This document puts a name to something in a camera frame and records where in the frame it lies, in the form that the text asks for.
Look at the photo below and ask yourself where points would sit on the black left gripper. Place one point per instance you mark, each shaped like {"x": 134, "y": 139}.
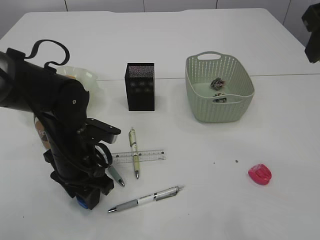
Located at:
{"x": 79, "y": 164}

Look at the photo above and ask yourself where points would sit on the blue pencil sharpener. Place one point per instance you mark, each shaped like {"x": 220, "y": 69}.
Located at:
{"x": 81, "y": 202}

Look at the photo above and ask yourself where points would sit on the Nescafe coffee bottle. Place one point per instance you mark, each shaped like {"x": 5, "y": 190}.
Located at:
{"x": 41, "y": 132}

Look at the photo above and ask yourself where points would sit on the brown bread roll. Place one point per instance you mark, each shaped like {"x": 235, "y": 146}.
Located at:
{"x": 71, "y": 77}

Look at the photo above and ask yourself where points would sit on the paper ball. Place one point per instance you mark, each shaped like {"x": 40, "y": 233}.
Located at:
{"x": 217, "y": 84}
{"x": 219, "y": 98}

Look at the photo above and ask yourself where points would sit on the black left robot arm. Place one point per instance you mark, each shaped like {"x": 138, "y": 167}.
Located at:
{"x": 17, "y": 77}

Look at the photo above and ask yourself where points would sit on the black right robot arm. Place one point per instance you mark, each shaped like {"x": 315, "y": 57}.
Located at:
{"x": 311, "y": 21}

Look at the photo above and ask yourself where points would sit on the blue white pen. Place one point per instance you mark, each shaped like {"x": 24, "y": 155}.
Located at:
{"x": 114, "y": 173}

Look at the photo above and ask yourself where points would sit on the white grey pen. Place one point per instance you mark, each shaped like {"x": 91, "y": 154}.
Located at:
{"x": 156, "y": 196}

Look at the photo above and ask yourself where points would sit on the green cream pen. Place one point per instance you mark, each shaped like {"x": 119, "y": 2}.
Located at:
{"x": 134, "y": 150}

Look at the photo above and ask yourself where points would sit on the pale green glass plate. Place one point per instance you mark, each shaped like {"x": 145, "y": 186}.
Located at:
{"x": 84, "y": 76}

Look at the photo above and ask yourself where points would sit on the black mesh pen holder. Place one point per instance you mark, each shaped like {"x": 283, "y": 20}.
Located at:
{"x": 140, "y": 86}

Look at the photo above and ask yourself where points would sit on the red pencil sharpener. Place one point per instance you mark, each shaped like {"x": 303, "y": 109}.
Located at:
{"x": 260, "y": 174}

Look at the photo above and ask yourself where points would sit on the light green woven basket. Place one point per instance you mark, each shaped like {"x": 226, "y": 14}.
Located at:
{"x": 239, "y": 89}

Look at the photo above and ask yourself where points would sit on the clear plastic ruler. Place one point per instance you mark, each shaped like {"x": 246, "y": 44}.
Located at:
{"x": 143, "y": 156}

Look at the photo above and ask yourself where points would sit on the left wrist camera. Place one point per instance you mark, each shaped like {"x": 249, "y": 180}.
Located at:
{"x": 97, "y": 131}

